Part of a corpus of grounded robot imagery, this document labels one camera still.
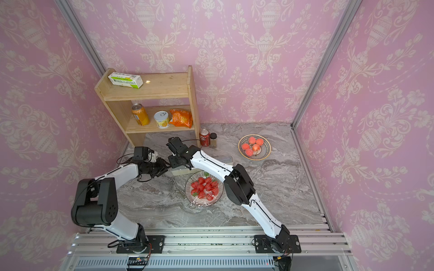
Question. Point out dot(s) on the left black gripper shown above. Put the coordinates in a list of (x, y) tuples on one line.
[(163, 167)]

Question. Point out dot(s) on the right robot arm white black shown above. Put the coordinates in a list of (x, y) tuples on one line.
[(239, 188)]

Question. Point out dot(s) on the red soda can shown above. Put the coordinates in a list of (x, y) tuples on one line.
[(205, 137)]

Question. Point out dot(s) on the patterned plate with peaches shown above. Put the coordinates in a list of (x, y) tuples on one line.
[(266, 150)]

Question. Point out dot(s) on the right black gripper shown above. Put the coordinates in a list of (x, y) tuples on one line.
[(172, 161)]

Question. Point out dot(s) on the small electronics board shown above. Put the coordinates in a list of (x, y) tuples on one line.
[(135, 262)]

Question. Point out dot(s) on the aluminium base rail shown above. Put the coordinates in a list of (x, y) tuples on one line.
[(217, 249)]

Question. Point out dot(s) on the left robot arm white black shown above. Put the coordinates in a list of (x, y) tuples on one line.
[(96, 202)]

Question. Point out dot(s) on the beige plastic wrap dispenser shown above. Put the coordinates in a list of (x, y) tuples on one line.
[(183, 170)]

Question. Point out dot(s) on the peach fruit pile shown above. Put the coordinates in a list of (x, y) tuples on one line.
[(253, 146)]

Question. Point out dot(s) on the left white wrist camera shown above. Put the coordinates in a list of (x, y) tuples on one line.
[(152, 156)]

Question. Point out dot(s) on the small brown spice jar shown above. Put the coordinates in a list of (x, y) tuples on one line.
[(213, 140)]

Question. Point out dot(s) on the striped plate of strawberries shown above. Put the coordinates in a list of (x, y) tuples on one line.
[(203, 189)]

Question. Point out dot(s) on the white yellow cup container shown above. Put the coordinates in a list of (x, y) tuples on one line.
[(162, 119)]

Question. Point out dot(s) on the red strawberries pile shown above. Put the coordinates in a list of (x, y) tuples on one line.
[(205, 188)]

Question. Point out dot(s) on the orange drink can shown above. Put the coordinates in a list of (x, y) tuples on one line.
[(140, 114)]

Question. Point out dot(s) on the wooden two-tier shelf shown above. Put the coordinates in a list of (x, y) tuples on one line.
[(160, 92)]

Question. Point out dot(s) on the orange snack bag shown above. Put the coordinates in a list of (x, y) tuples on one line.
[(181, 118)]

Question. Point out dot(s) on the white green carton box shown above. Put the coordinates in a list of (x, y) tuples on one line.
[(127, 80)]

